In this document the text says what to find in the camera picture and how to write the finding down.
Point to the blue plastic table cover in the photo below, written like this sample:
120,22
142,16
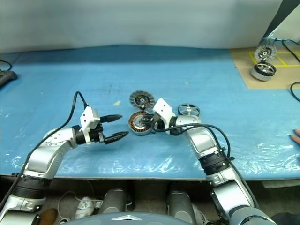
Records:
70,70

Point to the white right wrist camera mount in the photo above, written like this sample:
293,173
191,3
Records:
164,108

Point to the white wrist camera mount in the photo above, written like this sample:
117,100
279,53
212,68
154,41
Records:
164,108
89,117

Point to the black handheld device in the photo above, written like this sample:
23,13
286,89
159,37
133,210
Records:
8,77

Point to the grey robot torso with emblem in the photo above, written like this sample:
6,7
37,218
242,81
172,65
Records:
126,218

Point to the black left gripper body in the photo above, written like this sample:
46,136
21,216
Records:
96,134

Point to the brown cardboard sheet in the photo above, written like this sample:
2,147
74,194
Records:
281,79

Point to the small white scrap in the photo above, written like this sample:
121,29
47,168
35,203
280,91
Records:
116,103

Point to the grey rounded robot leg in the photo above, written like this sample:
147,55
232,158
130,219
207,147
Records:
113,201
180,201

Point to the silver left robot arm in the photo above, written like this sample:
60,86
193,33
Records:
47,150

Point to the round hinged motor lid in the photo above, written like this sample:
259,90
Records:
265,53
141,99

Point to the motor housing with copper windings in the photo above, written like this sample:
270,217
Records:
137,125

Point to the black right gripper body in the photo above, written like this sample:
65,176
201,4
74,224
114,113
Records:
159,122

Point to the person's bare hand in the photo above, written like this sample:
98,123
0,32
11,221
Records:
296,138

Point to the silver spoked rotor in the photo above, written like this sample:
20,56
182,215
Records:
264,68
189,109

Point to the black slanted stand leg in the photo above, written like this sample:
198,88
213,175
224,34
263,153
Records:
275,18

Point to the brown rounded object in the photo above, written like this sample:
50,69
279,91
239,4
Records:
49,216

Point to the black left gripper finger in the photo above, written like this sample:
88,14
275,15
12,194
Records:
112,117
116,137

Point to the silver motor housing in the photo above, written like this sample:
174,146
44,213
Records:
257,75

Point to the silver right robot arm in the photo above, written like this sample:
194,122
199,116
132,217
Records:
204,138

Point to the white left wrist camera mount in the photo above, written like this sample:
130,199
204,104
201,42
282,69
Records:
89,117

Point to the white shoe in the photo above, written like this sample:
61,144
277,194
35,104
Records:
84,207

